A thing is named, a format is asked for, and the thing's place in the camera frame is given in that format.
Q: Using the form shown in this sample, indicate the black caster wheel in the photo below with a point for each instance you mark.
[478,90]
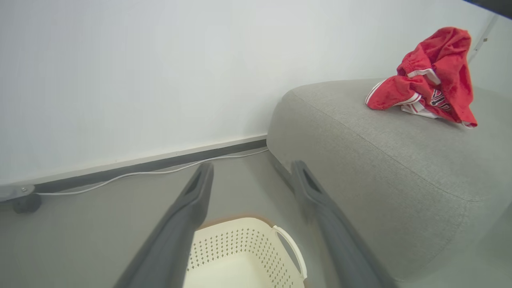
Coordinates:
[27,204]

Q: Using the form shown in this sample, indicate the cream perforated laundry basket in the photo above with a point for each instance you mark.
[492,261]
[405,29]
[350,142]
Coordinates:
[240,256]

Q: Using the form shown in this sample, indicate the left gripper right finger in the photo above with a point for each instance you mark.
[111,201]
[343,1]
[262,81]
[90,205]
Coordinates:
[340,240]

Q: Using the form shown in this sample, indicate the plain red garment white trim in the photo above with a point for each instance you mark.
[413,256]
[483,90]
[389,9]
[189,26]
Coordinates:
[448,52]

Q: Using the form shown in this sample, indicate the red garment with striped print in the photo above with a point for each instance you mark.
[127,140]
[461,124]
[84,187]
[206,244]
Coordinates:
[388,94]

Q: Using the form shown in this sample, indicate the grey fabric sofa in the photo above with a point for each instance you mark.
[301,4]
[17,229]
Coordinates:
[400,168]

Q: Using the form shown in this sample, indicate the grey metal partition foot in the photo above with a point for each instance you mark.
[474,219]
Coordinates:
[14,192]

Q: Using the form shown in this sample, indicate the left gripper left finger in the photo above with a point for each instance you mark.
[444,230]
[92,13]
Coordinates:
[176,240]

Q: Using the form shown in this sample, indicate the black baseboard strip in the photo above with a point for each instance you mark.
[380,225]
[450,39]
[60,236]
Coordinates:
[160,162]

